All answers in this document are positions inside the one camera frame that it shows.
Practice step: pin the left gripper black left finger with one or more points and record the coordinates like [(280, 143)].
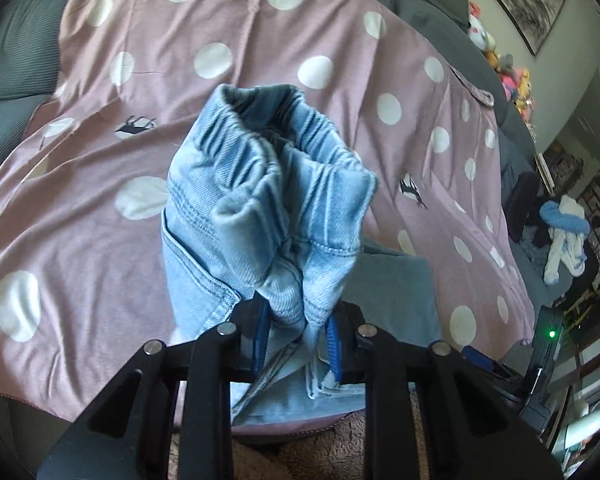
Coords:
[(233, 351)]

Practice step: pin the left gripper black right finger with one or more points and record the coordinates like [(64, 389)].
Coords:
[(361, 353)]

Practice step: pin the light blue denim pants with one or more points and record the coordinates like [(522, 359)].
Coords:
[(265, 198)]

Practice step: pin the brown fluffy rug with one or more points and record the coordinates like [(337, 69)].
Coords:
[(336, 452)]

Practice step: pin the blue white clothes pile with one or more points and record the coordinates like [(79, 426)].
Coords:
[(568, 231)]

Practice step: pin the pink polka dot bedsheet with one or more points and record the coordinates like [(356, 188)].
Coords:
[(82, 279)]

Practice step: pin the pile of plush toys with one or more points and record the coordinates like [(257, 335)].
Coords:
[(516, 81)]

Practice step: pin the grey pillow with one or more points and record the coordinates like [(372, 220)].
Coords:
[(29, 52)]

